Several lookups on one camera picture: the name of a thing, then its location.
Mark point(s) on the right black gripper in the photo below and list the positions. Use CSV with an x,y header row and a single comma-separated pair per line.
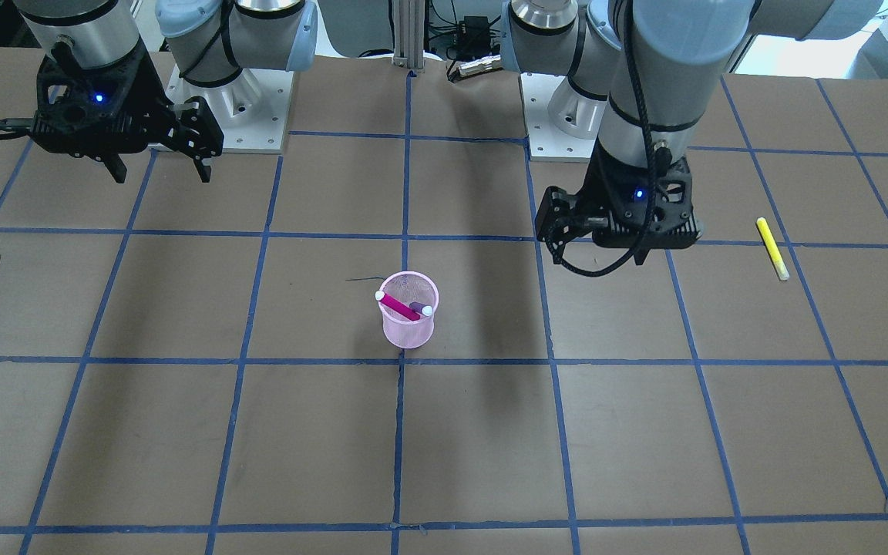
x,y
149,94

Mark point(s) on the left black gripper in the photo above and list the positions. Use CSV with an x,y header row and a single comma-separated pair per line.
x,y
597,187

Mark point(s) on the purple pen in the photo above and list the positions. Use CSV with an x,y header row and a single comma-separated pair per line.
x,y
422,310

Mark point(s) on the pink pen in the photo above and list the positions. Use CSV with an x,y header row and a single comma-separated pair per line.
x,y
397,306

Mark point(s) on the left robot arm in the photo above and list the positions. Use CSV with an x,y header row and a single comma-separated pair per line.
x,y
655,65

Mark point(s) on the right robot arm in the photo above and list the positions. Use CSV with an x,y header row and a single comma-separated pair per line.
x,y
212,42

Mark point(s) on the pink mesh cup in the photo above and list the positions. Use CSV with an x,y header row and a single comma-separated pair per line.
x,y
409,286

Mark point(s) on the yellow pen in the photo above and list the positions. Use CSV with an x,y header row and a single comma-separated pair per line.
x,y
772,248

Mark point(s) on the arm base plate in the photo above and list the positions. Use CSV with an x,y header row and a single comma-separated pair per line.
x,y
562,124
253,110

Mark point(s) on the aluminium frame post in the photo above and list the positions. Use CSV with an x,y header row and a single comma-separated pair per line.
x,y
408,34

